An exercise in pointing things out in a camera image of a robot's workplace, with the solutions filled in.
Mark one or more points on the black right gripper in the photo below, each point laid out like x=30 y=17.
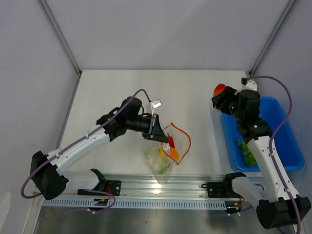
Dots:
x=228 y=94

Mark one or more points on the right aluminium frame post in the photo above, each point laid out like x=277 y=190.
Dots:
x=281 y=22

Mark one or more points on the aluminium mounting rail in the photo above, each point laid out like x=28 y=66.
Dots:
x=142 y=186

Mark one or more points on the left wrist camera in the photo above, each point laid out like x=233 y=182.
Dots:
x=152 y=106

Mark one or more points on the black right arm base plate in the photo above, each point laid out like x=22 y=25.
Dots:
x=219 y=190

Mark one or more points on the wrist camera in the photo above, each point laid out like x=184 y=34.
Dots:
x=152 y=106
x=249 y=84

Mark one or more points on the aluminium frame post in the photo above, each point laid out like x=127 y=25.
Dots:
x=281 y=22
x=59 y=34

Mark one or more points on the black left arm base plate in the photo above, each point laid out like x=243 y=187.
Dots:
x=110 y=186

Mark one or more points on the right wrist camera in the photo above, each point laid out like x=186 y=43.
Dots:
x=249 y=84

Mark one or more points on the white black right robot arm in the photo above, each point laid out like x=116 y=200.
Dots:
x=280 y=204

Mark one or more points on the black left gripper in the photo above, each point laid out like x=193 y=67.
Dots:
x=155 y=131

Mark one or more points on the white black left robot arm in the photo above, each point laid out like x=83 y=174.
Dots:
x=50 y=171

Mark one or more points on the green grape bunch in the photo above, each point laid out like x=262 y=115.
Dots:
x=248 y=156

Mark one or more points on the blue plastic bin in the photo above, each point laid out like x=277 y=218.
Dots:
x=285 y=143

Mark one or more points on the white slotted cable duct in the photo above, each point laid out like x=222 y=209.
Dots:
x=137 y=203

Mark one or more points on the orange yellow mango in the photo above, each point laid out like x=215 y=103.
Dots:
x=174 y=154

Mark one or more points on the left aluminium frame post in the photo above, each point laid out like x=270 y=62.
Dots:
x=59 y=34

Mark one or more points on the red orange mango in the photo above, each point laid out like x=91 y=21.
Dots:
x=219 y=89

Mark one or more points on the red chili pepper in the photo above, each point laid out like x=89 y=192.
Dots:
x=171 y=141

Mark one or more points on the white cauliflower green leaves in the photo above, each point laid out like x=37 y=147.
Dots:
x=157 y=160

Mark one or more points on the clear zip bag red zipper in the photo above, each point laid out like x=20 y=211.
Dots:
x=182 y=142

